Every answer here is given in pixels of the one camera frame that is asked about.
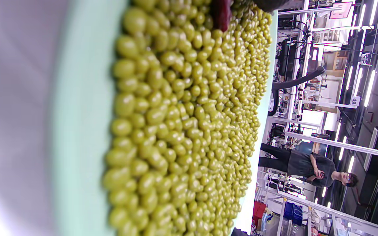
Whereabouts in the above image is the person's right hand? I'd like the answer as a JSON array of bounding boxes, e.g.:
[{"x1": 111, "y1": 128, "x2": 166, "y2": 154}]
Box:
[{"x1": 253, "y1": 0, "x2": 291, "y2": 13}]

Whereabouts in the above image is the cluster of dark red cranberries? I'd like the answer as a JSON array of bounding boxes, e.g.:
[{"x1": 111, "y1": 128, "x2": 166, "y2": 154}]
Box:
[{"x1": 212, "y1": 0, "x2": 233, "y2": 32}]

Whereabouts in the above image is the light green plate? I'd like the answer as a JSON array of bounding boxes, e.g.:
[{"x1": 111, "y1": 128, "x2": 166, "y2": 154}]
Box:
[{"x1": 53, "y1": 0, "x2": 279, "y2": 236}]

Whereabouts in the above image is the metal shelf rack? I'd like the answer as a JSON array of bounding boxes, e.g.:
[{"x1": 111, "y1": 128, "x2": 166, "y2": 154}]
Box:
[{"x1": 251, "y1": 190, "x2": 378, "y2": 236}]

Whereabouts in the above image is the small pink screen monitor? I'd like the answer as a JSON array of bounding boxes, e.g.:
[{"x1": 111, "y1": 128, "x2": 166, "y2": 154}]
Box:
[{"x1": 329, "y1": 2, "x2": 353, "y2": 19}]

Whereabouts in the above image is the black office chair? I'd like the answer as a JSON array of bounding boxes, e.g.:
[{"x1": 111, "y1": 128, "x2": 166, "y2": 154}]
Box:
[{"x1": 268, "y1": 38, "x2": 326, "y2": 117}]

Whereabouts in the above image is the pile of green beans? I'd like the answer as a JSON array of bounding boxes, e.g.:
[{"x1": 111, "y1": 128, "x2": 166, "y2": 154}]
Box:
[{"x1": 103, "y1": 0, "x2": 273, "y2": 236}]

